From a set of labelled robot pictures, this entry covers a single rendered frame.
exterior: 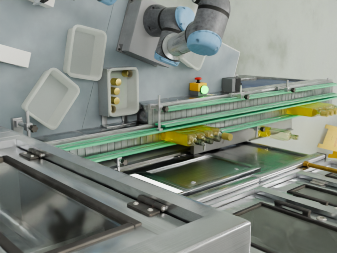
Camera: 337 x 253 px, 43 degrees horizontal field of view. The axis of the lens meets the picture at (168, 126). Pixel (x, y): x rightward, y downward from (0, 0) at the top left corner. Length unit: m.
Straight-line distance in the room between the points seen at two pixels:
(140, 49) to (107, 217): 1.45
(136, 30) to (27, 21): 0.49
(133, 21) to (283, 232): 1.15
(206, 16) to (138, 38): 0.60
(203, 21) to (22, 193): 0.93
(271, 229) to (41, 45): 1.17
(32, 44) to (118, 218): 1.32
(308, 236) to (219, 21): 0.78
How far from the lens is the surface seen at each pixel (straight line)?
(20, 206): 0.75
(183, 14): 1.92
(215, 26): 1.51
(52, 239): 0.62
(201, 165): 2.07
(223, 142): 2.51
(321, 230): 1.59
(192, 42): 1.51
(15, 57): 1.79
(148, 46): 2.08
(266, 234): 1.51
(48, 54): 1.92
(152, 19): 2.03
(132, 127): 2.03
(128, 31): 2.06
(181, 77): 2.38
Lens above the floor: 2.47
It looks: 47 degrees down
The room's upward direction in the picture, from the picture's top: 102 degrees clockwise
